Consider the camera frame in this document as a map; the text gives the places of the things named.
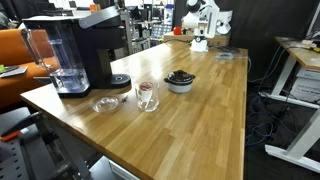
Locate white ceramic pot black lid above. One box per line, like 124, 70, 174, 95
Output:
163, 69, 197, 94

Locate black clamp orange handle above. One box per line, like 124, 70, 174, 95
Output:
0, 111, 44, 143

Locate black perforated cart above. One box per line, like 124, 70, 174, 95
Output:
0, 106, 103, 180

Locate white coffee pod orange top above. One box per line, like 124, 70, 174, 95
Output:
138, 81, 155, 103

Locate white frame wooden desk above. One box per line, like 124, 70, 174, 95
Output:
264, 35, 320, 174

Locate grey tablet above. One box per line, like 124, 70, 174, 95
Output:
0, 64, 30, 79

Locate red emergency stop button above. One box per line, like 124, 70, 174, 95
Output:
173, 25, 184, 36

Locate clear water tank black lid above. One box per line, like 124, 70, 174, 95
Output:
19, 14, 92, 99

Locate orange sofa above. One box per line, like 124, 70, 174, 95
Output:
0, 27, 60, 111

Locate blue cables on floor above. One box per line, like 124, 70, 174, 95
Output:
245, 92, 279, 148

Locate black coffee maker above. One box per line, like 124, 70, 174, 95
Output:
71, 4, 133, 90

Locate black cable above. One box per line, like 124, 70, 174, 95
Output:
164, 37, 196, 46

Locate clear drinking glass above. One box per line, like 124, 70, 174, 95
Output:
134, 80, 160, 113

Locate clear plastic lid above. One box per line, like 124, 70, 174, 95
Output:
92, 96, 120, 113

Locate white box under desk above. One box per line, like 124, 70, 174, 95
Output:
289, 67, 320, 104

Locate clear round dish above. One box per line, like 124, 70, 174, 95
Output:
215, 52, 235, 61

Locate large cardboard box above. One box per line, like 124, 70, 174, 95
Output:
163, 31, 231, 48

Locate grey metal cabinet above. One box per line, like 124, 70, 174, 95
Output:
118, 9, 133, 62

